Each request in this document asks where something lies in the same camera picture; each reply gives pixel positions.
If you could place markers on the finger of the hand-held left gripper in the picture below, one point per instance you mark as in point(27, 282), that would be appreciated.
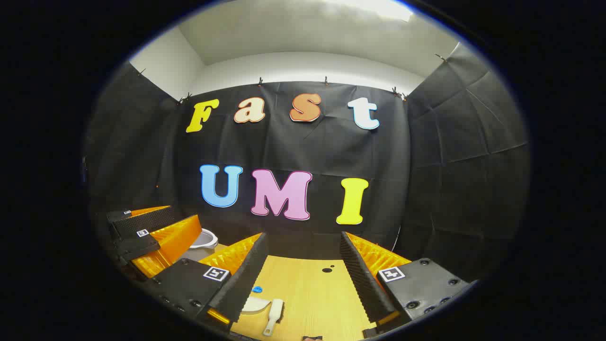
point(142, 221)
point(165, 241)

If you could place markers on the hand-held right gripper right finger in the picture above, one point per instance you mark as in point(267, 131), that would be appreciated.
point(362, 279)

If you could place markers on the white dustpan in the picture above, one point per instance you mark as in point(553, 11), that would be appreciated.
point(255, 305)

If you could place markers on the black desk grommet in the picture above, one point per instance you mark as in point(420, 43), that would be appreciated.
point(326, 270)

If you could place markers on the white garbage bin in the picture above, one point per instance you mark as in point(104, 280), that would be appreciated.
point(208, 237)

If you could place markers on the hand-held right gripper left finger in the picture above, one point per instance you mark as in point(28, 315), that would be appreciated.
point(244, 279)

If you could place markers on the small white broom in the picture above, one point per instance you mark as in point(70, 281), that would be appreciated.
point(273, 317)

